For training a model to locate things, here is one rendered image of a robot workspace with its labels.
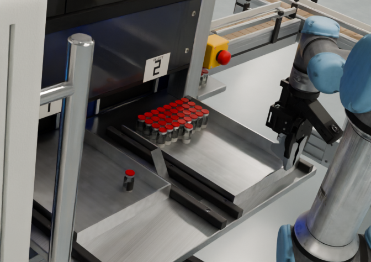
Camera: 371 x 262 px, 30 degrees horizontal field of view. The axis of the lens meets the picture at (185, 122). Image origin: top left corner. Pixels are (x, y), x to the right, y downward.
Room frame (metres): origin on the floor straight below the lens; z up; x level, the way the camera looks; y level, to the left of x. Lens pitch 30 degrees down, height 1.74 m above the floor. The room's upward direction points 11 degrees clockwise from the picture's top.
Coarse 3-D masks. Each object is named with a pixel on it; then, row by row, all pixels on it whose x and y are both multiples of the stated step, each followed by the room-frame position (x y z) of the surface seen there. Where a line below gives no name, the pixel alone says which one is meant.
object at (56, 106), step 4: (60, 100) 1.27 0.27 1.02; (52, 104) 1.26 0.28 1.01; (56, 104) 1.27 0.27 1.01; (60, 104) 1.27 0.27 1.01; (40, 108) 1.23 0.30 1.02; (44, 108) 1.24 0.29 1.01; (52, 108) 1.26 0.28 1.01; (56, 108) 1.27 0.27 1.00; (60, 108) 1.27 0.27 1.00; (40, 112) 1.23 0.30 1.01; (44, 112) 1.24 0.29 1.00; (48, 112) 1.25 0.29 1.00; (52, 112) 1.26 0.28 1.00; (56, 112) 1.27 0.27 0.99; (40, 116) 1.23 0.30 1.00; (44, 116) 1.24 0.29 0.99
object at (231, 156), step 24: (216, 120) 1.55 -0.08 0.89; (144, 144) 1.35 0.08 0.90; (192, 144) 1.43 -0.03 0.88; (216, 144) 1.45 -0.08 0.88; (240, 144) 1.47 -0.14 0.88; (264, 144) 1.46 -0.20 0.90; (192, 168) 1.27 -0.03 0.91; (216, 168) 1.34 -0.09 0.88; (240, 168) 1.36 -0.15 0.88; (264, 168) 1.38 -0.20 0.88; (216, 192) 1.23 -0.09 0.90; (240, 192) 1.22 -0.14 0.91
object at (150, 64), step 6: (168, 54) 1.55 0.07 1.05; (150, 60) 1.50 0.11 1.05; (156, 60) 1.51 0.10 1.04; (162, 60) 1.53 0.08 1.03; (168, 60) 1.55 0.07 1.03; (150, 66) 1.50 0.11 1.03; (156, 66) 1.52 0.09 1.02; (162, 66) 1.54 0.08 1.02; (150, 72) 1.50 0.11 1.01; (162, 72) 1.54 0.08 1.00; (144, 78) 1.49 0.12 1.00; (150, 78) 1.50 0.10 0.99
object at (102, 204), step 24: (48, 144) 1.31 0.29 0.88; (96, 144) 1.32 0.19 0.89; (48, 168) 1.22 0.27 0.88; (96, 168) 1.25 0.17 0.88; (120, 168) 1.27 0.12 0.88; (144, 168) 1.24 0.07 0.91; (48, 192) 1.13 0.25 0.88; (96, 192) 1.16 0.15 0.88; (120, 192) 1.18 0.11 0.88; (144, 192) 1.20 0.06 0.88; (168, 192) 1.19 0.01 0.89; (48, 216) 1.03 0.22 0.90; (96, 216) 1.09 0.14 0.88; (120, 216) 1.08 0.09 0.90
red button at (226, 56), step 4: (224, 52) 1.70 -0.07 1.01; (228, 52) 1.71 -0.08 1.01; (220, 56) 1.70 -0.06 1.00; (224, 56) 1.69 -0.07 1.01; (228, 56) 1.70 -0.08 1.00; (220, 60) 1.69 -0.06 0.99; (224, 60) 1.69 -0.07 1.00; (228, 60) 1.70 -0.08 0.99; (220, 64) 1.70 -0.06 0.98; (224, 64) 1.70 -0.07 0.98
